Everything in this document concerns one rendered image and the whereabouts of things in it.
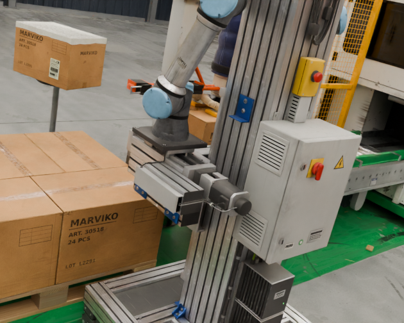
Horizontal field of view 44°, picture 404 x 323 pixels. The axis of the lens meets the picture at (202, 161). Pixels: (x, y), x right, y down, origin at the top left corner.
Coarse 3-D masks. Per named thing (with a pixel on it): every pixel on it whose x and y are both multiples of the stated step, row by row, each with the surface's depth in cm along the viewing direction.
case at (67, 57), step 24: (24, 24) 397; (48, 24) 416; (24, 48) 403; (48, 48) 390; (72, 48) 380; (96, 48) 403; (24, 72) 409; (48, 72) 396; (72, 72) 389; (96, 72) 413
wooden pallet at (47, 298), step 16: (112, 272) 264; (128, 272) 279; (48, 288) 241; (64, 288) 248; (80, 288) 264; (16, 304) 243; (32, 304) 245; (48, 304) 245; (64, 304) 252; (0, 320) 231
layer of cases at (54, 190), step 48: (0, 144) 287; (48, 144) 301; (96, 144) 317; (0, 192) 235; (48, 192) 244; (96, 192) 254; (0, 240) 215; (48, 240) 231; (96, 240) 249; (144, 240) 270; (0, 288) 224
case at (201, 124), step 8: (192, 112) 277; (200, 112) 280; (192, 120) 273; (200, 120) 268; (208, 120) 268; (192, 128) 273; (200, 128) 269; (208, 128) 268; (200, 136) 269; (208, 136) 270; (208, 144) 273
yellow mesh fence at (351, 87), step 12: (348, 0) 397; (372, 12) 426; (360, 24) 419; (372, 24) 427; (360, 48) 437; (360, 60) 438; (324, 72) 414; (336, 72) 425; (324, 84) 419; (336, 84) 430; (348, 84) 443; (348, 96) 450; (348, 108) 454
